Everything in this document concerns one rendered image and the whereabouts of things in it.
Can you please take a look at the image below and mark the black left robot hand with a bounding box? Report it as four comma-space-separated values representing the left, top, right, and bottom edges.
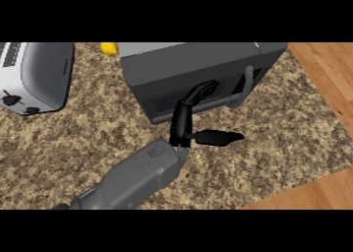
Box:
167, 79, 245, 149

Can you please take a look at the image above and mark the dark grey microwave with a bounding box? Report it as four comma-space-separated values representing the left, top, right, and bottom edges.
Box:
117, 41, 289, 126

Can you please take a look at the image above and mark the yellow object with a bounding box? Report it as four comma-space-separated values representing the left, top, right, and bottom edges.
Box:
99, 41, 120, 57

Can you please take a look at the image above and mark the silver toaster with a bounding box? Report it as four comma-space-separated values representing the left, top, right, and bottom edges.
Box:
0, 41, 75, 116

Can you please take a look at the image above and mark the grey microwave door handle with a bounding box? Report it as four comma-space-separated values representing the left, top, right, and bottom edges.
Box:
225, 65, 256, 109

